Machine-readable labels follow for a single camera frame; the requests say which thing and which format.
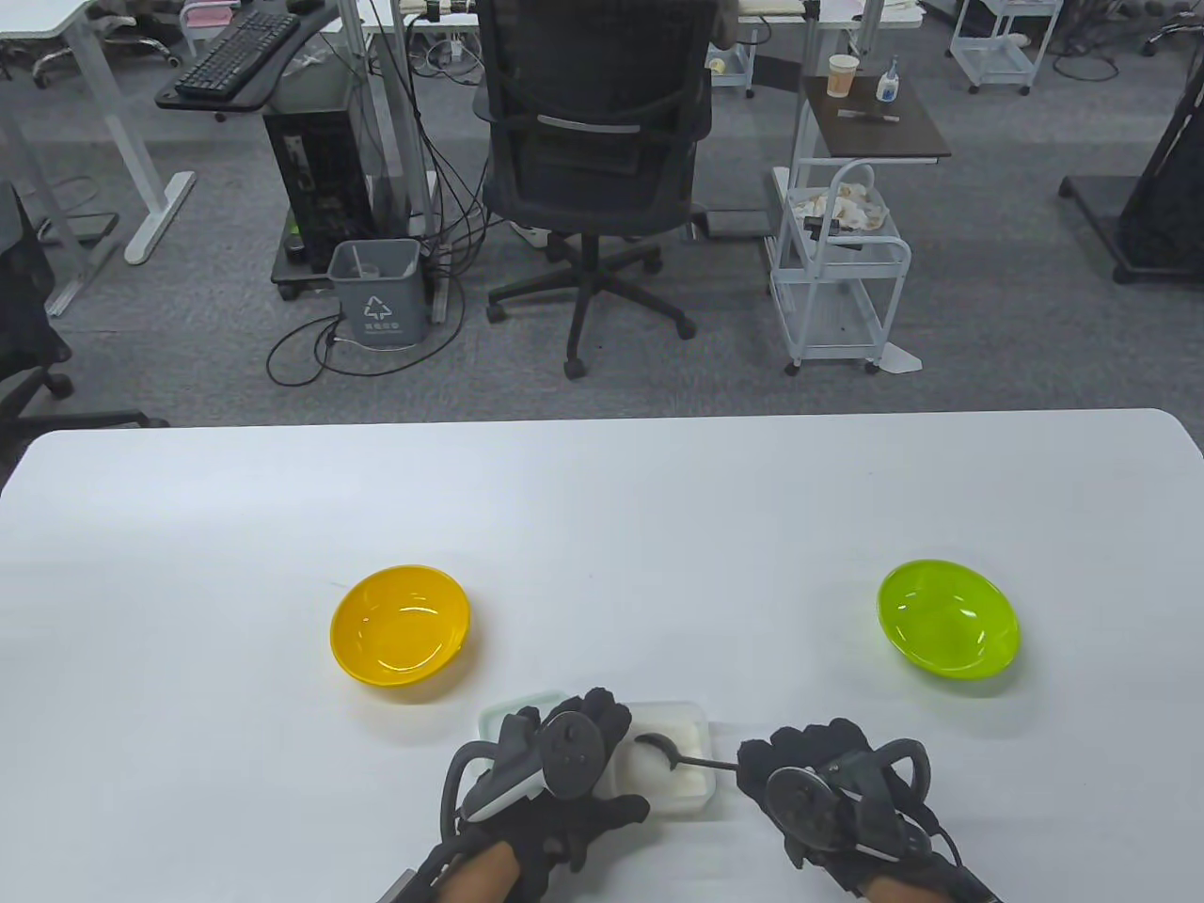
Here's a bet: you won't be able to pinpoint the person's right hand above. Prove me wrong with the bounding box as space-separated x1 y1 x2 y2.
737 719 940 893

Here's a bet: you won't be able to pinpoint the person's left hand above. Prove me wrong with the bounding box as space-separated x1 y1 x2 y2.
442 689 652 876

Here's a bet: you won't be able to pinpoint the clear rectangular food container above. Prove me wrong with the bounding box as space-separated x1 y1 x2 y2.
478 694 713 816

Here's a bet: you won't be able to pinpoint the black spoon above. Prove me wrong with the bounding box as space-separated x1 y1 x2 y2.
634 731 741 774

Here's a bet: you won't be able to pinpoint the person's left forearm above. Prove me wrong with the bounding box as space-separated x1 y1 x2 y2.
414 837 530 903

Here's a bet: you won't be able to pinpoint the person's right forearm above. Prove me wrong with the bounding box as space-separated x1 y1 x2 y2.
851 863 1000 903

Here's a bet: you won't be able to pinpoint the black glove-mounted right controller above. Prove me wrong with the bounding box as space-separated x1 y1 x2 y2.
766 738 938 863

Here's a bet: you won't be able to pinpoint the black glove-mounted controller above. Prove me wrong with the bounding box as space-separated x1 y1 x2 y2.
766 738 938 863
440 710 609 831

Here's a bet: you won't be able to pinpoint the black glove-mounted left controller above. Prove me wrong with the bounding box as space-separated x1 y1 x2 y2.
440 710 609 831

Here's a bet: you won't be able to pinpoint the green plastic bowl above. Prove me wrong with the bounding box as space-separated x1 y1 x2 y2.
877 559 1022 680

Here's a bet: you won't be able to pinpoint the yellow plastic bowl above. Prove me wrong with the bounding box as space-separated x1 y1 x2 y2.
329 564 471 694

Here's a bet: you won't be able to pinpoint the crumpled wrappers in cart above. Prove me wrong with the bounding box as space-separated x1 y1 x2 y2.
786 182 891 233

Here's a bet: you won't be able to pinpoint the gray recycling trash bin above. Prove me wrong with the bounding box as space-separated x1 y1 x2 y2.
325 238 425 352

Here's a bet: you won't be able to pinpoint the dark brown side table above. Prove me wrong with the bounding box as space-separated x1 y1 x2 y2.
793 74 954 168

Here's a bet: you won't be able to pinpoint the gray computer tower trolley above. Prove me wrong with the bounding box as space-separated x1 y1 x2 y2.
270 211 449 304

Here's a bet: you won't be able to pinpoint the black mesh office chair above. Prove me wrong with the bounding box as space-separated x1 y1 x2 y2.
473 0 718 381

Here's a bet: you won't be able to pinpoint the black floor stand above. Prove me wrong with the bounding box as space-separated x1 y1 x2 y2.
1059 83 1204 286

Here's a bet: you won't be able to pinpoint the black computer tower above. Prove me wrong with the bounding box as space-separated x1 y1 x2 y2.
262 98 379 276

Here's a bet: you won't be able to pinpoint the white utility cart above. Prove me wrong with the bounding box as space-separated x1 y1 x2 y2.
949 0 1041 96

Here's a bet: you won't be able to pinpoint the black swivel chair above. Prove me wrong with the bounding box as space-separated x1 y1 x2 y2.
0 182 171 464

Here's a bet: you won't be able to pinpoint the black keyboard desk top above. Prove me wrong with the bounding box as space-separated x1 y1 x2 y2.
154 0 345 123

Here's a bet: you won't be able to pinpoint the black keyboard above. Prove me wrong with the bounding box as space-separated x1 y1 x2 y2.
173 8 304 101

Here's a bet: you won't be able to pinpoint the white standing desk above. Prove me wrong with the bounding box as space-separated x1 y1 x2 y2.
0 0 198 318

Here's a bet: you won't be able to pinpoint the silver chair base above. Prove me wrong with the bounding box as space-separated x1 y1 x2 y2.
32 30 185 91

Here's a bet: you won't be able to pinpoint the white wheeled wire cart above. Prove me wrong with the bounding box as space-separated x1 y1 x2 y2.
768 158 914 377

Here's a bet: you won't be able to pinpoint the black floor cable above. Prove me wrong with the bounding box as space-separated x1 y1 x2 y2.
265 278 467 388

